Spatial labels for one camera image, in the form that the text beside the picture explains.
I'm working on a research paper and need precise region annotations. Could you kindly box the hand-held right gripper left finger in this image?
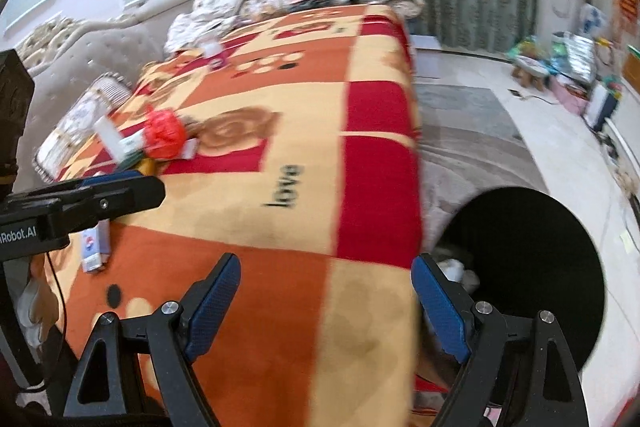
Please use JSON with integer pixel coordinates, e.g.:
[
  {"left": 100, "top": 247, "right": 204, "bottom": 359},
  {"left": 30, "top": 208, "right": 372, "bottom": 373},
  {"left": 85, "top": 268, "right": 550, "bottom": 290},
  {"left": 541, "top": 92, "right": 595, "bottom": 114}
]
[{"left": 64, "top": 252, "right": 242, "bottom": 427}]

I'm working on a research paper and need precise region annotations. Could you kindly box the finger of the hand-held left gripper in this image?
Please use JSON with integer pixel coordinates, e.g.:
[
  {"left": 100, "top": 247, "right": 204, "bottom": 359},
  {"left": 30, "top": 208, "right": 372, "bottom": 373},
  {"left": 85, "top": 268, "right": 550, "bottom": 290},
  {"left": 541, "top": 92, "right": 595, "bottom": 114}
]
[
  {"left": 50, "top": 177, "right": 166, "bottom": 234},
  {"left": 20, "top": 170, "right": 148, "bottom": 204}
]

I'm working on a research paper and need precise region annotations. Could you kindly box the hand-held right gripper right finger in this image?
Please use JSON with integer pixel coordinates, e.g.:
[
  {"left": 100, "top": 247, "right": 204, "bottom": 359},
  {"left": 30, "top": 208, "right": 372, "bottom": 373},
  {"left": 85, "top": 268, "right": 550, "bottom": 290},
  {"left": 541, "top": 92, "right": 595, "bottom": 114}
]
[{"left": 411, "top": 252, "right": 588, "bottom": 427}]

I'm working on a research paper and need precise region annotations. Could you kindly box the green white box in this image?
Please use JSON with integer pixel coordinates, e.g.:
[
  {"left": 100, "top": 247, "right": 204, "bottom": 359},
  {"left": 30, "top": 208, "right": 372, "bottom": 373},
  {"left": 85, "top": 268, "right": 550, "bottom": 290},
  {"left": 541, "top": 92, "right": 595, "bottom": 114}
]
[{"left": 95, "top": 116, "right": 146, "bottom": 168}]

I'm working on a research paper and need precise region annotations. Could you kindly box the white tissue wad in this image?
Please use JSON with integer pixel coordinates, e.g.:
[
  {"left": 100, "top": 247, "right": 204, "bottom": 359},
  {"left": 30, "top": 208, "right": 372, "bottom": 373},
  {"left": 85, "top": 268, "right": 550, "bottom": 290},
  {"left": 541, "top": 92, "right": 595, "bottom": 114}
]
[{"left": 436, "top": 252, "right": 481, "bottom": 294}]

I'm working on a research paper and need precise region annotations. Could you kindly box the blue white small box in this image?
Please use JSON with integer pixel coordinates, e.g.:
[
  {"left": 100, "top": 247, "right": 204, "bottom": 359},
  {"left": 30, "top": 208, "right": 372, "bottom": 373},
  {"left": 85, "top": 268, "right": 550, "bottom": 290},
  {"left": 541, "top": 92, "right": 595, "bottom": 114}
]
[{"left": 80, "top": 221, "right": 112, "bottom": 274}]

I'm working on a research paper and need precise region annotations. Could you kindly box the red plastic bag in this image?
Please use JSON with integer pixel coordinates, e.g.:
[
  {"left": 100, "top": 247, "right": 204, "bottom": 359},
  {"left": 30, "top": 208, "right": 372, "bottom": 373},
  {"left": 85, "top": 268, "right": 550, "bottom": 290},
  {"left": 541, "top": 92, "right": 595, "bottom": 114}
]
[{"left": 142, "top": 109, "right": 188, "bottom": 160}]

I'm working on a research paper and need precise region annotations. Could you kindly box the black trash bin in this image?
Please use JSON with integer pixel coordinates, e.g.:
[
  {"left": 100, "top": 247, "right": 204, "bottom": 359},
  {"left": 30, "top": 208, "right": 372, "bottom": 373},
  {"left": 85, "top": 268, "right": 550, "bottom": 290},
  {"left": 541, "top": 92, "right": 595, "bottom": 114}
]
[{"left": 434, "top": 187, "right": 606, "bottom": 373}]

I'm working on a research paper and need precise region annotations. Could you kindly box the striped bolster pillow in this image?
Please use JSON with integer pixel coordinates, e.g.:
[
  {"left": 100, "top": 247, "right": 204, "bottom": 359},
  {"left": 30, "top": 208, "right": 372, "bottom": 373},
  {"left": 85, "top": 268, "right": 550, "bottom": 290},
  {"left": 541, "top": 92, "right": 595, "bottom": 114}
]
[{"left": 32, "top": 74, "right": 133, "bottom": 182}]

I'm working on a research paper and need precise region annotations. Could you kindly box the grey tufted sofa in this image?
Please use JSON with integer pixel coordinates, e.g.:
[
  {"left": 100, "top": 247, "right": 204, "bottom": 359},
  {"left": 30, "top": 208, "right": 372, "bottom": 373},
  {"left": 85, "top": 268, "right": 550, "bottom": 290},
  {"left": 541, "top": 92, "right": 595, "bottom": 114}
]
[{"left": 0, "top": 0, "right": 196, "bottom": 178}]

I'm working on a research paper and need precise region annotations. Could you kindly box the printed rose blanket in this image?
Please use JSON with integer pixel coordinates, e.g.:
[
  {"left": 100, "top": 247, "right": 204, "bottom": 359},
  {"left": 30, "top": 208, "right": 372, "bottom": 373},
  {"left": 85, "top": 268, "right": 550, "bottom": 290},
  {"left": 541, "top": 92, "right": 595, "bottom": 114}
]
[{"left": 30, "top": 4, "right": 426, "bottom": 427}]

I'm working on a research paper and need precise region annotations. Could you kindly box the white bottle pink label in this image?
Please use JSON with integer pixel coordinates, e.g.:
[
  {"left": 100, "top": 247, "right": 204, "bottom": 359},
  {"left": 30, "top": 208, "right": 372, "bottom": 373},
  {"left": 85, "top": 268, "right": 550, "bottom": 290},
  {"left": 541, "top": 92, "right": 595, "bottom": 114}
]
[{"left": 202, "top": 34, "right": 228, "bottom": 68}]

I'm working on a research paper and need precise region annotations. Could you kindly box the white quilt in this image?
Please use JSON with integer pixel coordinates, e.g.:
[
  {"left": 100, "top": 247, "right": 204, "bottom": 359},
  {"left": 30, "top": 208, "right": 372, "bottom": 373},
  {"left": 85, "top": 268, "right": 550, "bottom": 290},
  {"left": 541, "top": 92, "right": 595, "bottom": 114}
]
[{"left": 165, "top": 14, "right": 221, "bottom": 52}]

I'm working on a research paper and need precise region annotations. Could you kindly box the grey floor rug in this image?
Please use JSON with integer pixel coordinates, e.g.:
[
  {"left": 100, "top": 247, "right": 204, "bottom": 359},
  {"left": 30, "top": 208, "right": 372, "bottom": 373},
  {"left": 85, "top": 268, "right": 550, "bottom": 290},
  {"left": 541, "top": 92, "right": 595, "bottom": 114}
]
[{"left": 415, "top": 82, "right": 551, "bottom": 228}]

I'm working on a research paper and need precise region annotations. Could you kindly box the small wooden stool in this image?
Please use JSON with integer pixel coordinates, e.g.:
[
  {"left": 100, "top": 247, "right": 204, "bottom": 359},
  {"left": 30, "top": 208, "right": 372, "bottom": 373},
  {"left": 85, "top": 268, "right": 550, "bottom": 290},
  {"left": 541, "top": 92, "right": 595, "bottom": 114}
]
[{"left": 512, "top": 57, "right": 551, "bottom": 88}]

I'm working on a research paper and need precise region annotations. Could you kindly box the white storage box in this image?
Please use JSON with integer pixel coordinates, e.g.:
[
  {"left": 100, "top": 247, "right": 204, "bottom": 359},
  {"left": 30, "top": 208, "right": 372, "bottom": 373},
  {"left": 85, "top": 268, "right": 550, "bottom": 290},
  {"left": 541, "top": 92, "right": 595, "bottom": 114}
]
[{"left": 585, "top": 84, "right": 623, "bottom": 132}]

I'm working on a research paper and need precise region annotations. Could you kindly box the green shiny wrapper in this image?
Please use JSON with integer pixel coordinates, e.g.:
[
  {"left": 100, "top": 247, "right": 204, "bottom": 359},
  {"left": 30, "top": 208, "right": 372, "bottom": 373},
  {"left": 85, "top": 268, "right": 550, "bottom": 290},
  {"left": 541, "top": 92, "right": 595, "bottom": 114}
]
[{"left": 507, "top": 38, "right": 543, "bottom": 60}]

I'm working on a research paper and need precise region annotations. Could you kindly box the silver foil bag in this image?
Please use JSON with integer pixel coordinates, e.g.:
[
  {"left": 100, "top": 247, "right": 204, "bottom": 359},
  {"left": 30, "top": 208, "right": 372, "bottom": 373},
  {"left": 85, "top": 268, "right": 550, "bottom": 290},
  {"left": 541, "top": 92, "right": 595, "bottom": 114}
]
[{"left": 552, "top": 32, "right": 598, "bottom": 82}]

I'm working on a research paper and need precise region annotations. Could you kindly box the white blue plastic bag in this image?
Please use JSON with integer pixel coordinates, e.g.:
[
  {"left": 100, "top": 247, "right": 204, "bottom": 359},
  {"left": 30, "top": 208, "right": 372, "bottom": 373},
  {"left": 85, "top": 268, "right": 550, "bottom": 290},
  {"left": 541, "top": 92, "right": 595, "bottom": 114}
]
[{"left": 580, "top": 4, "right": 608, "bottom": 32}]

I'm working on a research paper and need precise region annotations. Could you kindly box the black cable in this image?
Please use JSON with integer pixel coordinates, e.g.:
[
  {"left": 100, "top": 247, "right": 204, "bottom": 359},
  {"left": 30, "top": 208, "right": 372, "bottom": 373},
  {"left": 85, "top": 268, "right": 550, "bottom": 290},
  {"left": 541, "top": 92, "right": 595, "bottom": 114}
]
[{"left": 44, "top": 252, "right": 67, "bottom": 389}]

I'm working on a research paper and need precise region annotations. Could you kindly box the red wall decoration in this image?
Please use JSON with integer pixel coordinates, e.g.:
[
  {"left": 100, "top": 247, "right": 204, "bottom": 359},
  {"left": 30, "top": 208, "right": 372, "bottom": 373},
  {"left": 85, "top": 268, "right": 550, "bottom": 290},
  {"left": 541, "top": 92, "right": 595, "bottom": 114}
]
[{"left": 607, "top": 0, "right": 640, "bottom": 52}]

